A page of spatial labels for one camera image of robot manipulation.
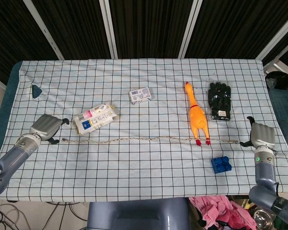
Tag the black gloves in clear bag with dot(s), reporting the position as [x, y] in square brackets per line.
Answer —
[219, 100]

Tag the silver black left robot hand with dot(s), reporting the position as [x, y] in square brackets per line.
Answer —
[45, 125]

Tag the small white blue carton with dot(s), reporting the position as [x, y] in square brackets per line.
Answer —
[140, 95]

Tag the white black checked tablecloth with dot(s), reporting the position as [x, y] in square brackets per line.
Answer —
[134, 167]

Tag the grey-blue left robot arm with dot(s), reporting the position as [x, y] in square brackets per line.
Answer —
[12, 158]

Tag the blue building block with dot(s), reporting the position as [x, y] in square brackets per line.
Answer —
[220, 165]

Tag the teal table padding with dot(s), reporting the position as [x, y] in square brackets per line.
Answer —
[4, 107]

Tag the pink cloth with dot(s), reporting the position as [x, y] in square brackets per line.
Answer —
[220, 208]

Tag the steel bowl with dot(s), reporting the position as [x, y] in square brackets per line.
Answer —
[264, 216]

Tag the dark pleated curtain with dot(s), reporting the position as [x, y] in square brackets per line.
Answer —
[148, 24]

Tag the white frame post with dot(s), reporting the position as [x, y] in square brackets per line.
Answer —
[109, 26]
[277, 33]
[189, 26]
[44, 30]

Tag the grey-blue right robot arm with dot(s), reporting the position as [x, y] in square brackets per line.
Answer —
[265, 172]

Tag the white wet wipes pack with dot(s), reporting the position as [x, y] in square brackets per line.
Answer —
[93, 119]

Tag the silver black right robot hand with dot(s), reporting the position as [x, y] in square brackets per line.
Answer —
[262, 135]

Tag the dark green bundle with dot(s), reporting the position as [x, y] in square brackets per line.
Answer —
[280, 81]

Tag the teal upholstered seat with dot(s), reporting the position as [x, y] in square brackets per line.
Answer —
[285, 107]

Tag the grey-blue robot torso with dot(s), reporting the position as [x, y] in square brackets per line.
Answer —
[134, 215]

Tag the orange rubber chicken toy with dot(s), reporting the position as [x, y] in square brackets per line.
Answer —
[198, 117]

